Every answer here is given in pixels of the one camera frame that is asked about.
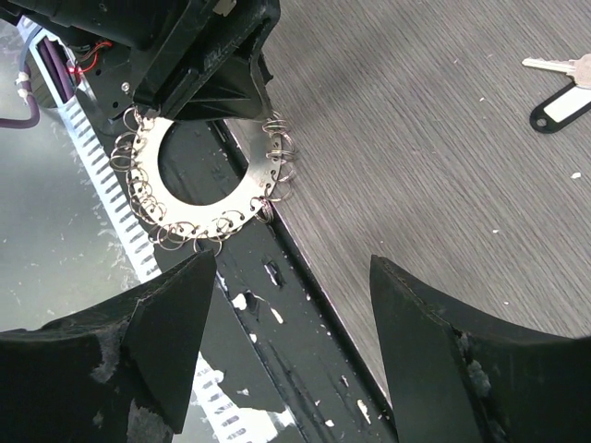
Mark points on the white slotted cable duct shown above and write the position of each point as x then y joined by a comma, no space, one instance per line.
225,421

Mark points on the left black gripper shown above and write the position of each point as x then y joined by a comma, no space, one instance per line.
191,61

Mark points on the metal disc with key rings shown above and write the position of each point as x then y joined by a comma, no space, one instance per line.
152,184

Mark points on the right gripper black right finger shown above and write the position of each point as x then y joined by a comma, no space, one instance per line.
458,374

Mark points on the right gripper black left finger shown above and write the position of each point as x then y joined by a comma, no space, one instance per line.
119,371

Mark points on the silver key with black tag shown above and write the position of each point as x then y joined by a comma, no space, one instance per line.
569,103

